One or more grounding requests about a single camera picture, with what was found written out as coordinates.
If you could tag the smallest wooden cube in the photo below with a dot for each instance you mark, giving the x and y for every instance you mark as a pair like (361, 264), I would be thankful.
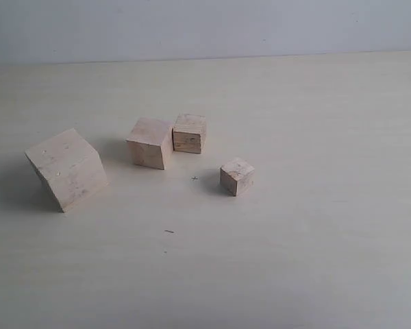
(236, 176)

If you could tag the second largest wooden cube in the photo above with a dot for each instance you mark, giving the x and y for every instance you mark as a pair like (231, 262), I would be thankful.
(151, 143)

